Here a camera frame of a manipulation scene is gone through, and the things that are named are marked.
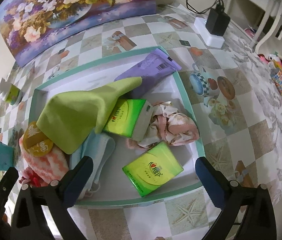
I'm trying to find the grey floral blanket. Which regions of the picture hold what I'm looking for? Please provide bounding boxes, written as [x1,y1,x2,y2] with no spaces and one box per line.
[223,26,282,204]

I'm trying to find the lime green cloth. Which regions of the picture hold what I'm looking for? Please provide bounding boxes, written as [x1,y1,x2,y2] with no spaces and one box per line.
[36,77,142,154]

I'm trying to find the floral oil painting canvas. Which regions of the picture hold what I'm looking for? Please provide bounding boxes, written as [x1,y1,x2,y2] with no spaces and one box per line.
[0,0,156,67]

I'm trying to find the patterned checkered tablecloth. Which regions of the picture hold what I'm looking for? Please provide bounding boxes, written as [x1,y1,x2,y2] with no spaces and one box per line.
[0,3,282,240]

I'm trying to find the pink floral scrunchie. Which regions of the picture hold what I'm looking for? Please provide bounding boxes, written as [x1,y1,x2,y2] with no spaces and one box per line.
[126,101,200,149]

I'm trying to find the white green pill bottle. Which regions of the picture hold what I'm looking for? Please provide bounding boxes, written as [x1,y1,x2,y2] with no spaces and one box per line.
[0,78,23,106]

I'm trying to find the light blue face mask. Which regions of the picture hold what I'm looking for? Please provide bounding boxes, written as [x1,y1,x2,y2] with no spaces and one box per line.
[69,129,116,199]

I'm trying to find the pink white knitted cloth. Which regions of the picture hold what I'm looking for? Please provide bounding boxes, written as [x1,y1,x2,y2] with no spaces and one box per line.
[19,135,69,184]

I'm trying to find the red ribbon flower clip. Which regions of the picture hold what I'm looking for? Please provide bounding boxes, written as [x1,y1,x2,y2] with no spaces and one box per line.
[19,167,44,187]

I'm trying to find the white power strip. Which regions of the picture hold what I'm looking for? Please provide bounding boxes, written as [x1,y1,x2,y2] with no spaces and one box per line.
[194,17,225,49]

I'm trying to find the green tissue pack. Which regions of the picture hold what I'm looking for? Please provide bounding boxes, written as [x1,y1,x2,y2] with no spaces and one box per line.
[103,99,153,142]
[122,141,184,197]

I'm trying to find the white tray teal rim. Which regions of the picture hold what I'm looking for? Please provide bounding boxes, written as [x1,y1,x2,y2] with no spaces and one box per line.
[28,45,207,207]

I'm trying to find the black power adapter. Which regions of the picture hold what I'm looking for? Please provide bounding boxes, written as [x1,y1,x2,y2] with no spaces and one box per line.
[206,4,230,36]

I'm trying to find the gold round lid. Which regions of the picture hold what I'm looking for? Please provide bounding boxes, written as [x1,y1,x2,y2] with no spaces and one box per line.
[23,121,53,157]

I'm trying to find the purple tissue packet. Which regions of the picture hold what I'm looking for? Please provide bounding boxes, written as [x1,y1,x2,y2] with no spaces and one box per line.
[114,48,182,99]

